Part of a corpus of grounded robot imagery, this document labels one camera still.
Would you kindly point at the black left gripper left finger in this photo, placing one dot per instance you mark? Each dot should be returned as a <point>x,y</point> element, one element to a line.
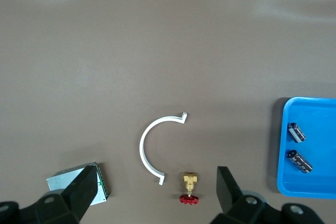
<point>76,197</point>

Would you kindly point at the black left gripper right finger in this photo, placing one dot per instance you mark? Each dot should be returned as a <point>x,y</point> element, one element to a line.
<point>231,197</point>

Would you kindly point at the brown electrolytic capacitor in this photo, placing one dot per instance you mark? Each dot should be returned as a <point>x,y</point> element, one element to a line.
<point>299,161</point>

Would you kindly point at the dark electrolytic capacitor silver stripe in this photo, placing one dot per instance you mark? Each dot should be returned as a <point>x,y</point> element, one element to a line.
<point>296,132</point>

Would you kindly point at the blue plastic tray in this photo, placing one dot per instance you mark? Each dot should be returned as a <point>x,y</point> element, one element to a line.
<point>323,182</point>

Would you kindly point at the silver metal module box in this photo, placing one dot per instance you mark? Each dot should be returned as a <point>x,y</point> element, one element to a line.
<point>59,180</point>

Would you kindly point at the brass valve red handwheel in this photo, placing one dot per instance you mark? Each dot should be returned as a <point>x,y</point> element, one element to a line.
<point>190,179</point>

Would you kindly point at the white semicircular plastic bracket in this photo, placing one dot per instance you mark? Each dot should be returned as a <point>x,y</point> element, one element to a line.
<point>141,148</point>

